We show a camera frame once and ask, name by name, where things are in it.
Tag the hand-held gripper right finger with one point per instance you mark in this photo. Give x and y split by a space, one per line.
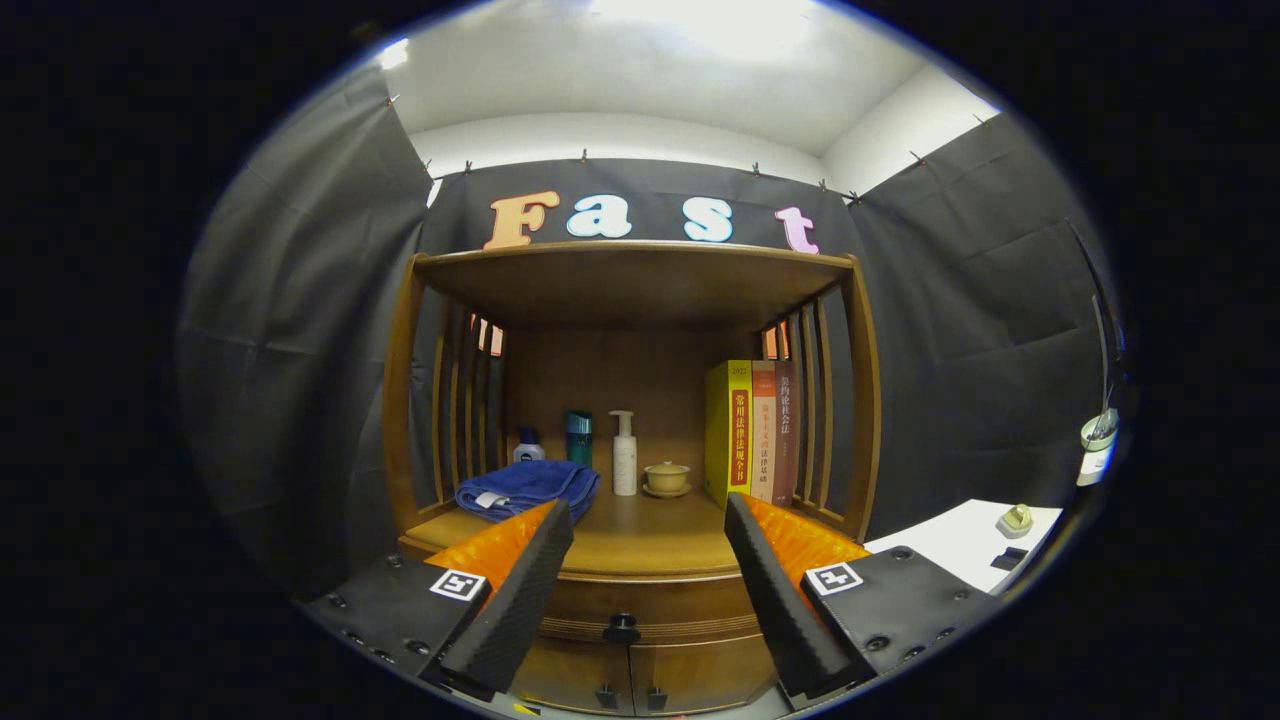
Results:
780 600

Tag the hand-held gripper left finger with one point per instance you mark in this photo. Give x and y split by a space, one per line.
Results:
520 600

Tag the wooden cabinet door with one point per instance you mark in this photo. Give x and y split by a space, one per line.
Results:
570 675
700 675

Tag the wooden countertop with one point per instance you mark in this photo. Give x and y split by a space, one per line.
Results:
650 540

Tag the wooden cabinet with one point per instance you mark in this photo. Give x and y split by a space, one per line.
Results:
630 280

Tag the blue folded towel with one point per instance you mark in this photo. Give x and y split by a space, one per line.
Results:
530 480

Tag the small white bottle dark cap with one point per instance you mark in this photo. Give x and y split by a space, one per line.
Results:
528 451

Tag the beige saucer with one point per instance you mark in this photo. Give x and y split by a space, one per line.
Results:
666 492

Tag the beige lidded teacup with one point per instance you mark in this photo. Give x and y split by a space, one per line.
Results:
667 475

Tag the yellow book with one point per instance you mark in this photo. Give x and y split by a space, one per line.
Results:
727 440

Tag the white side table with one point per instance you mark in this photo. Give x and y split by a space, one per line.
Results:
940 545

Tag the brown book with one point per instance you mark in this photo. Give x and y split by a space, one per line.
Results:
786 430

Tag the white pump bottle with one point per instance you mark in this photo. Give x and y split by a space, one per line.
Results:
624 465

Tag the teal bottle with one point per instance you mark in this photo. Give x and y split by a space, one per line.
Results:
579 440

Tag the orange book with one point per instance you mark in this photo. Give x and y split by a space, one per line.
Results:
763 430

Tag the flat black square object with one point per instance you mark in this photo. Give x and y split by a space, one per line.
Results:
1009 558

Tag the small pale green object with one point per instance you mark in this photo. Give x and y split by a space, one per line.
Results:
1015 521

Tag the small white block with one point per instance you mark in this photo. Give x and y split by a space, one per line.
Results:
1094 468

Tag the white round dish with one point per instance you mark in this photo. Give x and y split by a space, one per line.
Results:
1098 432

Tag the black backdrop cloth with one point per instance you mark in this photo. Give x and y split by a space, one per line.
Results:
300 300

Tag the thin black stand pole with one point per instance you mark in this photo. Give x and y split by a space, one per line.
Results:
1100 310

